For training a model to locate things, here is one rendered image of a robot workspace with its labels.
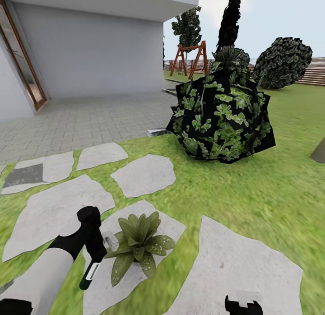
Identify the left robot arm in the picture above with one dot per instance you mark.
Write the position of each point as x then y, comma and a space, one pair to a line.
36, 290

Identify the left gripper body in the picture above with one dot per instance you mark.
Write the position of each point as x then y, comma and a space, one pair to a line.
96, 249

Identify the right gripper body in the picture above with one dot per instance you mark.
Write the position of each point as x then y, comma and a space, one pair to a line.
235, 309

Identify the pot plant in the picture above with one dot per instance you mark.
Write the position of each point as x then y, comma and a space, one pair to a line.
137, 244

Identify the door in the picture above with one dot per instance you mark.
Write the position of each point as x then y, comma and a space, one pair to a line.
19, 57

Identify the insectifuge atomizer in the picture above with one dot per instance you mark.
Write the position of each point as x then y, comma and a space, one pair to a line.
89, 275

